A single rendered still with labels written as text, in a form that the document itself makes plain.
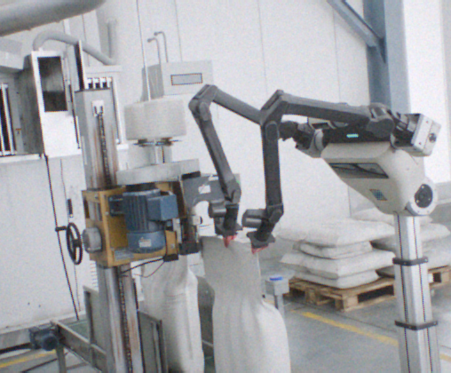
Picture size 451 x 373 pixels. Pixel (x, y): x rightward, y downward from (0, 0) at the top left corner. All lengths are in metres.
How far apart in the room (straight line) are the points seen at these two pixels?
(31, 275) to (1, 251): 0.29
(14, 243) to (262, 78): 3.61
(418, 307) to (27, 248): 3.47
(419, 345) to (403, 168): 0.74
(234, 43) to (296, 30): 0.83
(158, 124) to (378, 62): 6.31
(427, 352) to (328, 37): 6.04
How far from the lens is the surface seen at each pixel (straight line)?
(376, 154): 2.74
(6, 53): 5.41
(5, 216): 5.74
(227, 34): 8.02
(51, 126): 5.29
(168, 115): 2.94
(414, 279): 3.05
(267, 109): 2.43
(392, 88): 8.79
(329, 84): 8.70
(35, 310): 5.89
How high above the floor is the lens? 1.58
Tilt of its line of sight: 5 degrees down
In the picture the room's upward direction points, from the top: 6 degrees counter-clockwise
